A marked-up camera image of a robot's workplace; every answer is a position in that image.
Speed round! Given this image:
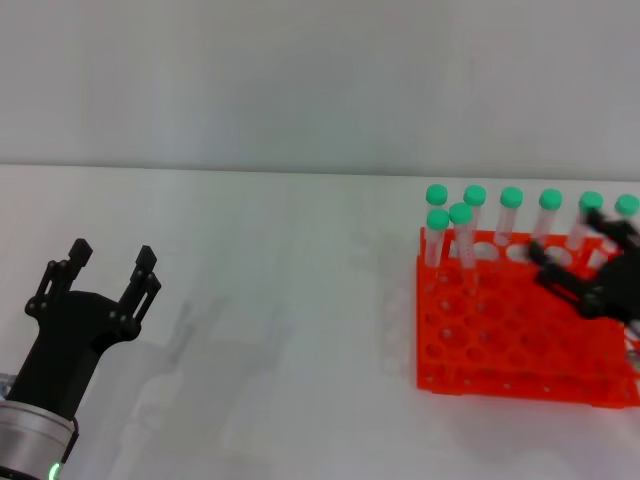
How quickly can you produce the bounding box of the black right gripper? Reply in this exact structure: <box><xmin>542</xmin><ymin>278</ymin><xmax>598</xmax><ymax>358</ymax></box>
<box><xmin>527</xmin><ymin>206</ymin><xmax>640</xmax><ymax>322</ymax></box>

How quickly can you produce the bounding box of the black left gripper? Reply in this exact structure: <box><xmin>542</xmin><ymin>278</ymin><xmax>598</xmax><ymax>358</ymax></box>
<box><xmin>8</xmin><ymin>238</ymin><xmax>163</xmax><ymax>420</ymax></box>

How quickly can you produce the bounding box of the clear graduated green-capped test tube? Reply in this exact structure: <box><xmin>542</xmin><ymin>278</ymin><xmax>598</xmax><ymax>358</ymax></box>
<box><xmin>447</xmin><ymin>202</ymin><xmax>477</xmax><ymax>297</ymax></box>

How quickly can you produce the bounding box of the orange test tube rack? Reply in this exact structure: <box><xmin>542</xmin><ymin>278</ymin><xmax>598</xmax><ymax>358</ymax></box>
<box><xmin>414</xmin><ymin>226</ymin><xmax>640</xmax><ymax>411</ymax></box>

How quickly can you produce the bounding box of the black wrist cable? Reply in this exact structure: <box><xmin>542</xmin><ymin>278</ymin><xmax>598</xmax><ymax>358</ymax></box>
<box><xmin>58</xmin><ymin>417</ymin><xmax>81</xmax><ymax>467</ymax></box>

